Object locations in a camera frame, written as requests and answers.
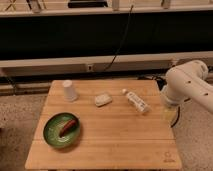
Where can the brown sausage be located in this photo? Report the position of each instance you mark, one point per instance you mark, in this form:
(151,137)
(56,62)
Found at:
(66,127)

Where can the white paper cup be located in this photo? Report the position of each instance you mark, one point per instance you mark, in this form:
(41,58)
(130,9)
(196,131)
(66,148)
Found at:
(69,90)

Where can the white plastic bottle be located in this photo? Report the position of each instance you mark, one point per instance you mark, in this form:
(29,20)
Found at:
(133,98)

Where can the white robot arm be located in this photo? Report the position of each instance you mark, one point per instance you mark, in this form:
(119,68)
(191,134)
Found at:
(188,81)

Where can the wooden folding table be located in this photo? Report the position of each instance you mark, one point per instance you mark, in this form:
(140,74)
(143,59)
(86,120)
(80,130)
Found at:
(113,136)

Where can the green round plate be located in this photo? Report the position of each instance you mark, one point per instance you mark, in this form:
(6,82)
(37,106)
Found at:
(55,125)

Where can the white wall outlet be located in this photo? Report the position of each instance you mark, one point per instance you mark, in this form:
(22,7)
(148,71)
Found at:
(90,68)

